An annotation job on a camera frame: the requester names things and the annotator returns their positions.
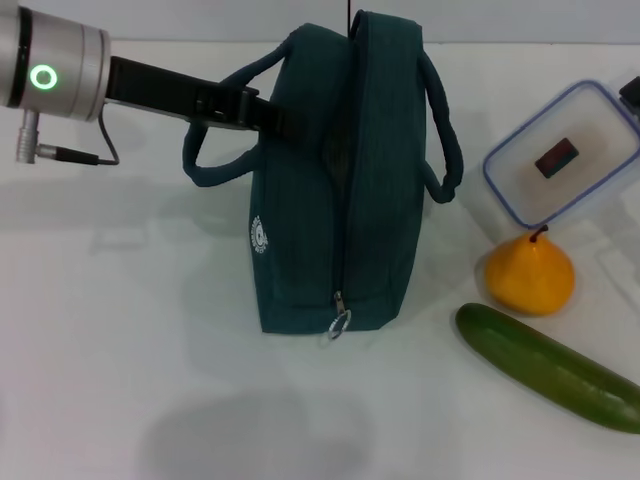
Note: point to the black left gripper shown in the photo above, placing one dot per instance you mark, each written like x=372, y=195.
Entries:
x=165, y=95

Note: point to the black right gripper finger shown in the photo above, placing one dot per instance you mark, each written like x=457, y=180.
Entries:
x=632, y=92

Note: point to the clear blue-rimmed food container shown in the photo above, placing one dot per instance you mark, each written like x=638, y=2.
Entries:
x=590, y=135

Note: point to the dark teal lunch bag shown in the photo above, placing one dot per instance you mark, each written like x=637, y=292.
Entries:
x=375, y=200

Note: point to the orange pear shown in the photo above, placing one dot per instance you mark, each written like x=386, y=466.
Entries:
x=530, y=280

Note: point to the green cucumber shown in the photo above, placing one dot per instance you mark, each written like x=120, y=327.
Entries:
x=540, y=367

